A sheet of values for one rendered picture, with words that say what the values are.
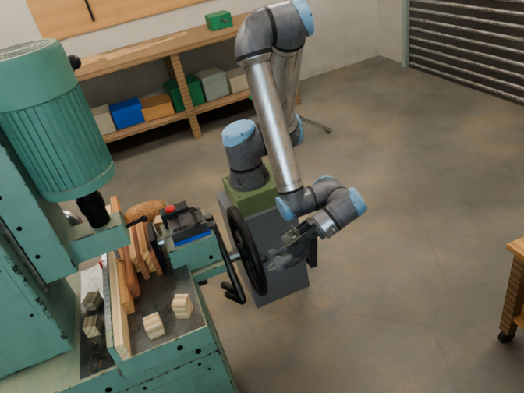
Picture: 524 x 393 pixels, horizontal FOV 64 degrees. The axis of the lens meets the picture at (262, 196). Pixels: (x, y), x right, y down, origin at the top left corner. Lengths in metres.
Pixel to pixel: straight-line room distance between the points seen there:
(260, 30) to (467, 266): 1.60
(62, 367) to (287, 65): 1.10
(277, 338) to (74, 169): 1.37
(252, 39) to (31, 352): 1.03
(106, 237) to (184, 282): 0.23
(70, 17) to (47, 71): 3.40
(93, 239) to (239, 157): 0.85
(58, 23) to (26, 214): 3.39
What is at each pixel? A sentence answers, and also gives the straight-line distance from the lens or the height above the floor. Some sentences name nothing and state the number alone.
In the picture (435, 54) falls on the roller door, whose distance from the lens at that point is 4.57.
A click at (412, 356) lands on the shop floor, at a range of 1.99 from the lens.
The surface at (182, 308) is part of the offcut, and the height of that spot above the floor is 0.94.
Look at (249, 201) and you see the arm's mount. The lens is 1.82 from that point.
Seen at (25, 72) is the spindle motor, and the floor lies 1.48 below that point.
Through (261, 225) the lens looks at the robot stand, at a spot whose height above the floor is 0.49.
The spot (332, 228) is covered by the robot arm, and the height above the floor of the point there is 0.79.
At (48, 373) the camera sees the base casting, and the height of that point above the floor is 0.80.
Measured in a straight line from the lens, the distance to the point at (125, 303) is 1.08.
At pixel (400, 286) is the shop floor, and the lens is 2.23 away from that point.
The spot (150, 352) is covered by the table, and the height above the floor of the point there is 0.89.
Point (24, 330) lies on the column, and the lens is 1.20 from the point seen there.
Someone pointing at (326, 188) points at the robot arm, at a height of 0.85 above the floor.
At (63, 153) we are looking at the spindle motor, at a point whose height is 1.31.
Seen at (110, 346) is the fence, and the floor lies 0.95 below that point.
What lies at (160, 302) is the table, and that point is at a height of 0.90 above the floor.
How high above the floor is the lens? 1.64
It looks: 34 degrees down
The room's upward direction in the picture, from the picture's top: 13 degrees counter-clockwise
